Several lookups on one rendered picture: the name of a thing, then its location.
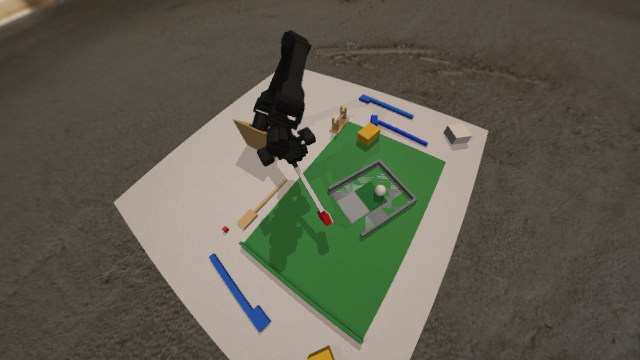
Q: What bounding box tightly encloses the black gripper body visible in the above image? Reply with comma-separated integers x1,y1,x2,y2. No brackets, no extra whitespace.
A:
257,127,316,166

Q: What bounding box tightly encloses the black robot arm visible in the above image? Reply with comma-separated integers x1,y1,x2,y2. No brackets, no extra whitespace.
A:
249,30,311,164

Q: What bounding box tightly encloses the white golf ball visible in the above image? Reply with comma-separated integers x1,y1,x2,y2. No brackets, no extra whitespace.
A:
374,185,386,196

